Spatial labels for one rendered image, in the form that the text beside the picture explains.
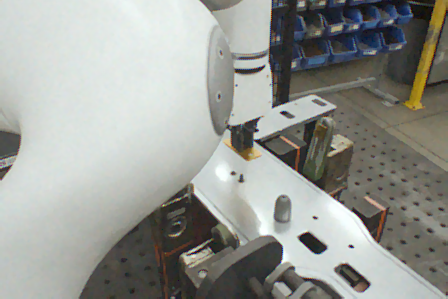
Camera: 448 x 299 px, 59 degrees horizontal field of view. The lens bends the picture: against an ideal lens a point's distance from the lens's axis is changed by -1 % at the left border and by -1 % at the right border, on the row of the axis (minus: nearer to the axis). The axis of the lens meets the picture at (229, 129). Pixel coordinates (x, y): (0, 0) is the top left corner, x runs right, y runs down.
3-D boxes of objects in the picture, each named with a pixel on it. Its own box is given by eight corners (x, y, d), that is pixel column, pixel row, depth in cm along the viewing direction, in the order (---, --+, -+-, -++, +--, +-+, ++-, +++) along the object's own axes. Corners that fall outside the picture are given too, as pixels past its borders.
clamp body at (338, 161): (344, 255, 104) (369, 144, 86) (312, 277, 98) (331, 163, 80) (319, 234, 110) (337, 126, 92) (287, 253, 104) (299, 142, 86)
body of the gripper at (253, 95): (232, 71, 63) (232, 131, 69) (281, 57, 68) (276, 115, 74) (206, 57, 68) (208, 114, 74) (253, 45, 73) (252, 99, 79)
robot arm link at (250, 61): (236, 59, 62) (236, 77, 64) (279, 48, 66) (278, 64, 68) (207, 44, 68) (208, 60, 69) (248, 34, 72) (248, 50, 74)
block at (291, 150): (303, 228, 112) (315, 145, 97) (273, 246, 106) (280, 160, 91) (281, 209, 118) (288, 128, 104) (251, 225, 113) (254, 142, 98)
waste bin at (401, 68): (449, 82, 362) (474, 1, 324) (408, 92, 344) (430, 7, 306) (407, 63, 401) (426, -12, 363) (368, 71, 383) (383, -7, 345)
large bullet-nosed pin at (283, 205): (293, 223, 74) (296, 196, 70) (280, 231, 72) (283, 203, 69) (282, 214, 76) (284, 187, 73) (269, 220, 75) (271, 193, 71)
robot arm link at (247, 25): (207, 50, 65) (263, 56, 63) (205, -36, 58) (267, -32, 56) (222, 35, 72) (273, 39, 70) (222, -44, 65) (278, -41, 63)
